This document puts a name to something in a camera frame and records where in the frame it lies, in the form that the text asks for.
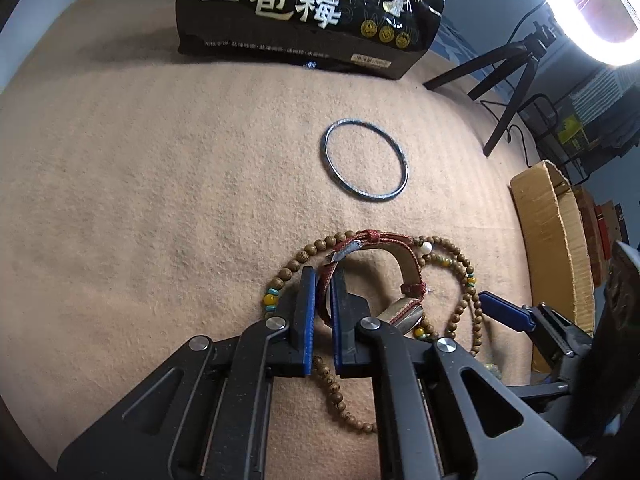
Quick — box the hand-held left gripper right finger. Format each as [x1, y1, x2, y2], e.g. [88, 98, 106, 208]
[331, 271, 586, 480]

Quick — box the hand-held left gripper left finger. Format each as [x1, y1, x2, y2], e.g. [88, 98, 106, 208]
[56, 266, 317, 480]

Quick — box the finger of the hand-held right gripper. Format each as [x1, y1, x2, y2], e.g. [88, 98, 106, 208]
[477, 291, 593, 376]

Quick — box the red strap wristwatch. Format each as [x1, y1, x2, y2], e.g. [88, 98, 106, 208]
[316, 229, 431, 336]

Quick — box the wooden bead necklace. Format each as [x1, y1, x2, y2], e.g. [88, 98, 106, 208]
[261, 231, 501, 434]

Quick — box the cardboard box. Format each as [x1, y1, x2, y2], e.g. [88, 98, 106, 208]
[509, 160, 597, 374]

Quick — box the silver blue bangle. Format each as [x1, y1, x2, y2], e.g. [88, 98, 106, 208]
[321, 118, 409, 203]

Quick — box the beige blanket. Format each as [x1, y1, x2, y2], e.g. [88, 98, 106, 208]
[0, 0, 533, 480]

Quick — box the black tripod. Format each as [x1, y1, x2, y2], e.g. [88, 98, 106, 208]
[423, 22, 557, 158]

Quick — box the black snack bag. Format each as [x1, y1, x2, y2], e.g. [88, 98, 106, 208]
[176, 0, 455, 80]

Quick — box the ring light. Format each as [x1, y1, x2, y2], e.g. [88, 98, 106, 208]
[529, 0, 640, 67]

